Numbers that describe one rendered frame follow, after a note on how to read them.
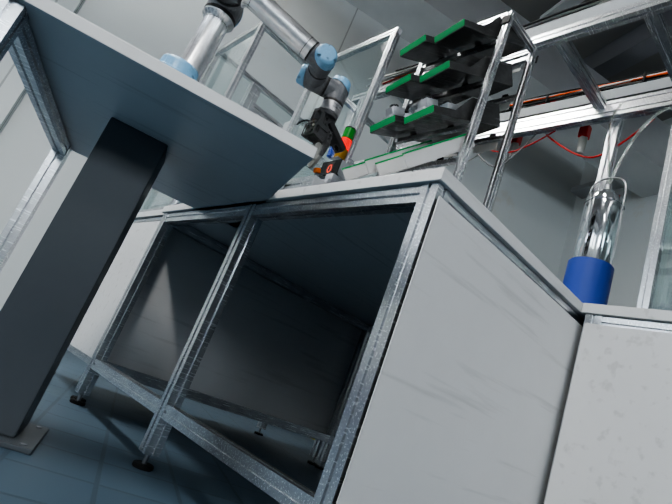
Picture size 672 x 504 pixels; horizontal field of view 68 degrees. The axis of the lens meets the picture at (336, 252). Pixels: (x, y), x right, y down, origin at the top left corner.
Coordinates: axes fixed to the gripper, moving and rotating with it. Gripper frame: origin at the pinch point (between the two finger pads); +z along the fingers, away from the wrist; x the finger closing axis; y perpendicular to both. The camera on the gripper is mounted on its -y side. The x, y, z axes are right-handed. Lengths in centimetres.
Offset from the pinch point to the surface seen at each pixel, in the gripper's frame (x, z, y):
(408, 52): 24, -44, -3
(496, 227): 75, 23, -7
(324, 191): 37.0, 23.1, 15.7
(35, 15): 24, 24, 87
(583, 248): 59, -10, -84
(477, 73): 50, -34, -11
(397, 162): 36.2, 0.4, -5.2
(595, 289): 66, 5, -85
